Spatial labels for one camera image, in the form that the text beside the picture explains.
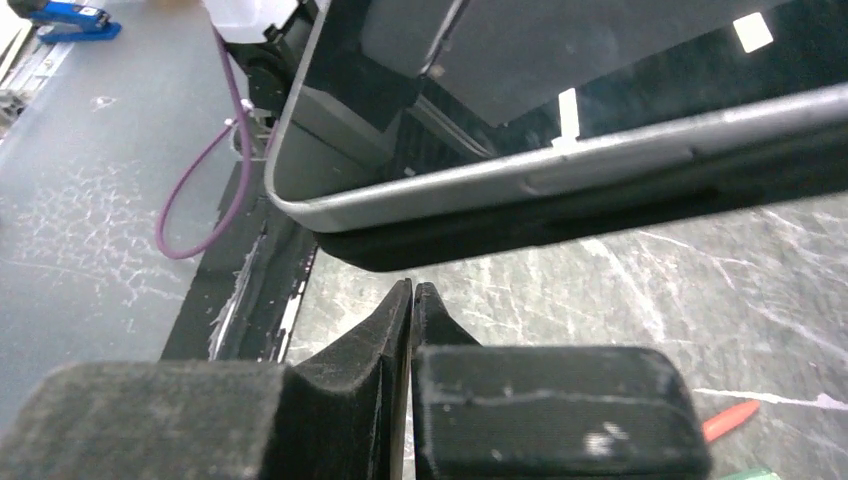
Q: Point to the blue stapler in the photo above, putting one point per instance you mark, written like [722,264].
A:
[66,22]

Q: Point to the black phone case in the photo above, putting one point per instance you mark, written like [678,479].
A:
[792,168]

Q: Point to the orange pen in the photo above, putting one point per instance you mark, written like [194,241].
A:
[729,419]

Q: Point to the black phone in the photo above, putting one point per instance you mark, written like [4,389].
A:
[403,110]

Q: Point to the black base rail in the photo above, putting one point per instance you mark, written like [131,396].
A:
[243,301]

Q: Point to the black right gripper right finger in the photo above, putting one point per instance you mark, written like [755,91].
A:
[545,412]

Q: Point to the aluminium frame rail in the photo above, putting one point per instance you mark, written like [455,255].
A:
[26,66]

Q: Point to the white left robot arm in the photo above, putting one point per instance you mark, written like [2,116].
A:
[267,40]

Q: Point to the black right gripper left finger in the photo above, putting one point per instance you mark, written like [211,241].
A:
[340,414]

